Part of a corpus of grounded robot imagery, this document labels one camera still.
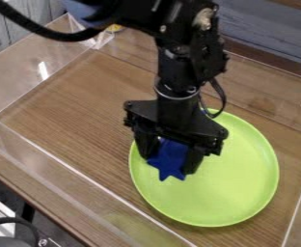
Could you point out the clear acrylic enclosure wall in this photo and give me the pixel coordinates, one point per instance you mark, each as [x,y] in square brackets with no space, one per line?
[64,144]

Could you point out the yellow labelled tin can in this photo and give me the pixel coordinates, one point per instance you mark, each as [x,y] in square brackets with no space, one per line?
[114,28]

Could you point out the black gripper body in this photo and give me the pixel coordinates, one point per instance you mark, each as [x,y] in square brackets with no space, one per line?
[178,120]

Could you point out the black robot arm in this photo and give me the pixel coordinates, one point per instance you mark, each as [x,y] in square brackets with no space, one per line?
[182,26]

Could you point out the green round plate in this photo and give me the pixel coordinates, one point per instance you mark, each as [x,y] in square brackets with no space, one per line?
[232,187]

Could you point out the blue star-shaped block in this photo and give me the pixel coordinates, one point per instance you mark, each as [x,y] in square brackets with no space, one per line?
[168,159]

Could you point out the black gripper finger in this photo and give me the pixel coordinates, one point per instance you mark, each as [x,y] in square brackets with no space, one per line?
[146,140]
[193,159]

